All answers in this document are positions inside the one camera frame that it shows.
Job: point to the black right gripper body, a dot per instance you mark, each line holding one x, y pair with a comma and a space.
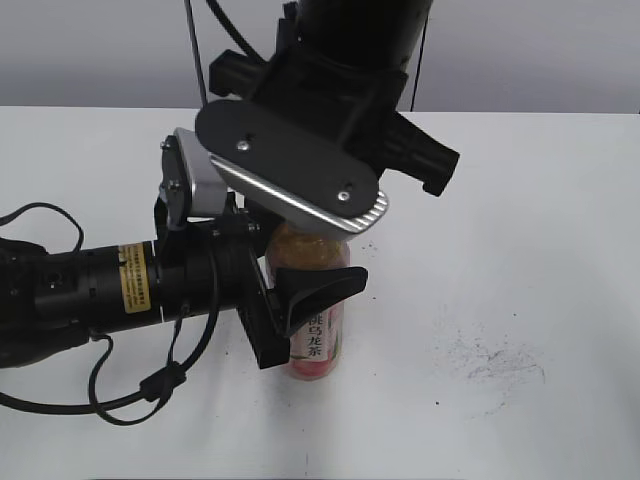
352, 108

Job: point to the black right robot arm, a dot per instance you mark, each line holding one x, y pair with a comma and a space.
374, 35

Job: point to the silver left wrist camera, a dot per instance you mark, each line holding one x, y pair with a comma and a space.
190, 186

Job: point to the peach oolong tea bottle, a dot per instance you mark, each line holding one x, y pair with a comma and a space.
315, 347

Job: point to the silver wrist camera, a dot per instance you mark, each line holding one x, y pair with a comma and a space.
289, 171
190, 186

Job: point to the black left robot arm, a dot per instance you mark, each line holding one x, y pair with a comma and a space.
54, 302

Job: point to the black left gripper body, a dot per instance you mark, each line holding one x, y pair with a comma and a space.
206, 267

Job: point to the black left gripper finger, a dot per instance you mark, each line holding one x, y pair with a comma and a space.
300, 295

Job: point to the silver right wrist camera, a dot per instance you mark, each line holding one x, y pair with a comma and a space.
289, 171

